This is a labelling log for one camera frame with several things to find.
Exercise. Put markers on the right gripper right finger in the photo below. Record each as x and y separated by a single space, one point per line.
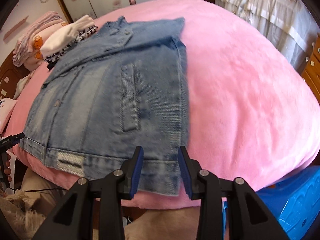
226 204

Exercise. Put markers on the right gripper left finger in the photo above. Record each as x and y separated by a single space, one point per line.
72 218

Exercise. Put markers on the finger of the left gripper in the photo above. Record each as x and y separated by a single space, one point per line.
14 139

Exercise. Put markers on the blue denim jacket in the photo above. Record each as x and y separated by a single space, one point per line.
123 87

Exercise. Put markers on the person left hand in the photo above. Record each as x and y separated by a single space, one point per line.
7 169

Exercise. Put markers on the blue plastic stool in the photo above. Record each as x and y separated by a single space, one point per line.
288 210

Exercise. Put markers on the white crumpled cloth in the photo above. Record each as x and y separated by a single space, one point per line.
21 84

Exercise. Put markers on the wooden headboard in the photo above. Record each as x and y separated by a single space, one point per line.
9 77

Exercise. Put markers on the pink bear print quilt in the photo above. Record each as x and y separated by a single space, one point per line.
37 40

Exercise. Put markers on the black folded garment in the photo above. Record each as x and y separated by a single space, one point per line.
51 65

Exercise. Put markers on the striped pink folded blanket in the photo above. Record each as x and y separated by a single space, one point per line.
24 45

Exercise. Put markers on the pink plush bed cover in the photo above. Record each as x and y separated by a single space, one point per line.
251 115

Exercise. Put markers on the white folded garment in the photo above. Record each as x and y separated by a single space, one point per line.
65 35

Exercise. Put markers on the black white patterned garment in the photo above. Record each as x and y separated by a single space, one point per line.
84 34

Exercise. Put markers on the wooden drawer chest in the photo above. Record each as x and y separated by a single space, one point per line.
311 73

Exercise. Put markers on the cream lace covered furniture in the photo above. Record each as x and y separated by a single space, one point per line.
287 24

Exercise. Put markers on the pink wall shelf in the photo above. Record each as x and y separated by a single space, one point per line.
15 27

